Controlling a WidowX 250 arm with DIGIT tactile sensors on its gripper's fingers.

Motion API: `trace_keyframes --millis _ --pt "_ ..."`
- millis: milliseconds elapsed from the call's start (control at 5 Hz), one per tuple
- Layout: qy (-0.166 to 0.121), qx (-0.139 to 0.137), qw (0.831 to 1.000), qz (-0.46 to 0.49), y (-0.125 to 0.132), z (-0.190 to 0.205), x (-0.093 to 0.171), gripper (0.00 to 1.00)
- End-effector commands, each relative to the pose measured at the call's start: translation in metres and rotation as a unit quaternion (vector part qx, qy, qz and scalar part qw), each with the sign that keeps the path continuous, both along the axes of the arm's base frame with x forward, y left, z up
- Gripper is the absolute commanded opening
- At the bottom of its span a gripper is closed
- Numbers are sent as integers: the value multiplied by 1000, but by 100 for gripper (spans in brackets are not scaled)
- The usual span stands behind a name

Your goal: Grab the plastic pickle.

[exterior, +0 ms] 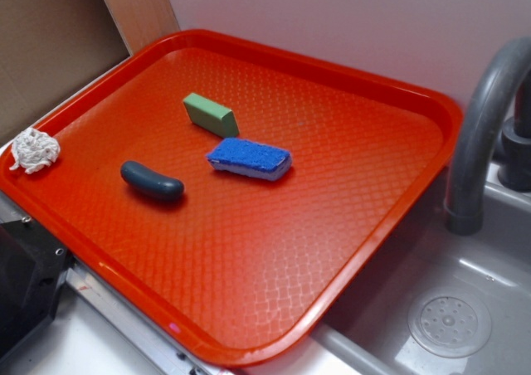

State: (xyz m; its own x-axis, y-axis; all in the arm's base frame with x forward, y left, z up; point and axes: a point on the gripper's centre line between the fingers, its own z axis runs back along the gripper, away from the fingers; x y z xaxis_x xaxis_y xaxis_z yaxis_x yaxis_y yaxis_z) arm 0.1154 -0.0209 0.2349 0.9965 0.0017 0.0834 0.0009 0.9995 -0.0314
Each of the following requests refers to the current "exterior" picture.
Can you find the dark grey faucet handle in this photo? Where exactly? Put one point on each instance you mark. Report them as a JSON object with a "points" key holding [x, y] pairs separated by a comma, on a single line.
{"points": [[514, 173]]}

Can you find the blue sponge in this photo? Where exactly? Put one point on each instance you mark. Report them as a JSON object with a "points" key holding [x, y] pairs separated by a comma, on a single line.
{"points": [[251, 159]]}

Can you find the red plastic tray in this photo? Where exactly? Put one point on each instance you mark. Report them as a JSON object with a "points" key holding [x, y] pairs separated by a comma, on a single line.
{"points": [[238, 269]]}

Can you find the round sink drain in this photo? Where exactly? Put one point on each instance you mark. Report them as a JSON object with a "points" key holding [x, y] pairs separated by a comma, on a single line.
{"points": [[449, 324]]}

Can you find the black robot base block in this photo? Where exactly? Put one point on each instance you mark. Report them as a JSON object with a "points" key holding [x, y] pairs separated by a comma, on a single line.
{"points": [[33, 270]]}

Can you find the dark green plastic pickle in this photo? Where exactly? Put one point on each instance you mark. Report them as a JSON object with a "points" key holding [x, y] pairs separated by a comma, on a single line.
{"points": [[150, 183]]}

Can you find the grey toy sink basin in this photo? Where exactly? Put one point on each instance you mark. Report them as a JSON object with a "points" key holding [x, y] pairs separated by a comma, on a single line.
{"points": [[367, 326]]}

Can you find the crumpled white cloth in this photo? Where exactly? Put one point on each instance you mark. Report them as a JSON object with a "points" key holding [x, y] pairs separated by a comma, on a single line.
{"points": [[33, 151]]}

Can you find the grey curved faucet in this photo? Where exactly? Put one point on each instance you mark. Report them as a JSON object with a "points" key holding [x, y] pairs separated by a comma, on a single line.
{"points": [[479, 141]]}

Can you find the wooden board panel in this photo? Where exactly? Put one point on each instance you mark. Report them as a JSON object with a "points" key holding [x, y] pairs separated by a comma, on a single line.
{"points": [[141, 22]]}

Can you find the green rectangular block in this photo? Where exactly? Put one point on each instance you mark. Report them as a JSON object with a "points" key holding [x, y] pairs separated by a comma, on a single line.
{"points": [[211, 116]]}

